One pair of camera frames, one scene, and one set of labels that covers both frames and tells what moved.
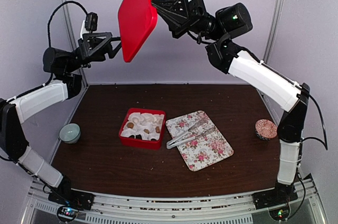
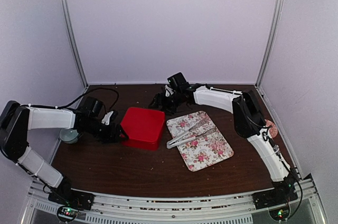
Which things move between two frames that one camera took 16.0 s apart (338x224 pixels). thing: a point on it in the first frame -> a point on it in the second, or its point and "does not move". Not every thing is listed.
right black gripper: [195, 11] -> [159, 98]
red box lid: [137, 16] -> [143, 124]
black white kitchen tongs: [190, 134] does not move
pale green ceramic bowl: [69, 133] does not move
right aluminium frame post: [278, 15] does not move
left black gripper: [96, 54] -> [111, 137]
